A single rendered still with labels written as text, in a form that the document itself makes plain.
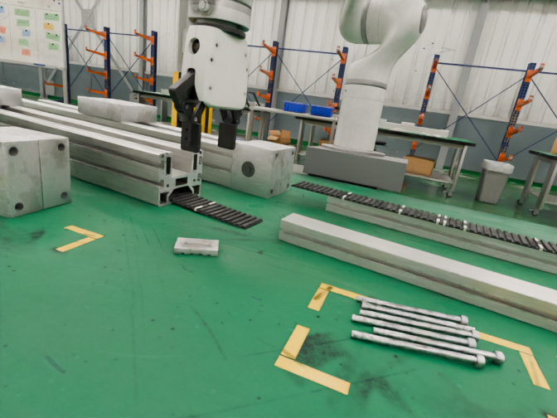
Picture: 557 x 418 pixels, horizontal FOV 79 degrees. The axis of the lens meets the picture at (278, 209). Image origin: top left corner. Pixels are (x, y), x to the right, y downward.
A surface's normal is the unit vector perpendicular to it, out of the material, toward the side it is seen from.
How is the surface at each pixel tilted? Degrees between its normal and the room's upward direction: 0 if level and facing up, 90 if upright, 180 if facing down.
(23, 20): 90
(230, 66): 90
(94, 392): 0
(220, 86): 89
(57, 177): 90
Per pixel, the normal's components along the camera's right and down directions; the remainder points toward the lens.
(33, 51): -0.03, 0.30
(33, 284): 0.14, -0.94
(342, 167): -0.37, 0.24
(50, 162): 0.94, 0.22
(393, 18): -0.61, 0.19
